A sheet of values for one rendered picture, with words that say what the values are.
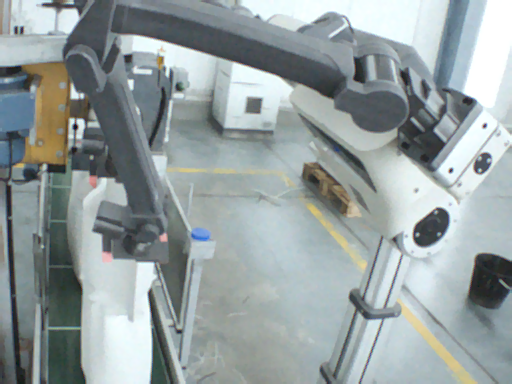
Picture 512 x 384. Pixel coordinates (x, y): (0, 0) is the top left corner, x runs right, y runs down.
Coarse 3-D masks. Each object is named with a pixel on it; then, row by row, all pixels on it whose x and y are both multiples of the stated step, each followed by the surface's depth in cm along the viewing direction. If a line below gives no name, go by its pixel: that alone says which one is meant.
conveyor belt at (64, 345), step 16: (64, 176) 309; (64, 192) 289; (64, 208) 271; (64, 224) 255; (64, 240) 241; (64, 256) 228; (48, 272) 214; (64, 272) 216; (48, 288) 204; (64, 288) 205; (80, 288) 207; (48, 304) 194; (64, 304) 196; (80, 304) 197; (48, 320) 185; (64, 320) 186; (80, 320) 188; (48, 336) 177; (64, 336) 178; (80, 336) 180; (48, 352) 169; (64, 352) 170; (80, 352) 172; (48, 368) 162; (64, 368) 163; (80, 368) 164; (160, 368) 170
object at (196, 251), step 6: (186, 234) 167; (186, 240) 168; (192, 240) 163; (198, 240) 163; (210, 240) 164; (186, 246) 167; (192, 246) 162; (198, 246) 163; (186, 252) 167; (192, 252) 163; (198, 252) 164; (204, 252) 164; (210, 252) 165; (192, 258) 164; (198, 258) 165; (204, 258) 165; (210, 258) 166
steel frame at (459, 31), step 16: (464, 0) 598; (480, 0) 579; (448, 16) 615; (464, 16) 599; (448, 32) 624; (464, 32) 590; (448, 48) 628; (464, 48) 599; (448, 64) 629; (464, 64) 608; (448, 80) 630
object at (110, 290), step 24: (96, 192) 144; (120, 192) 149; (96, 216) 147; (96, 240) 127; (96, 264) 129; (120, 264) 123; (144, 264) 129; (96, 288) 132; (120, 288) 126; (144, 288) 133; (96, 312) 131; (120, 312) 126; (144, 312) 128; (96, 336) 131; (120, 336) 128; (144, 336) 129; (96, 360) 133; (120, 360) 129; (144, 360) 133
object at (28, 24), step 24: (24, 0) 381; (24, 24) 388; (48, 24) 393; (72, 24) 398; (144, 48) 420; (168, 48) 425; (168, 72) 433; (72, 96) 420; (72, 120) 428; (168, 120) 447; (72, 144) 439
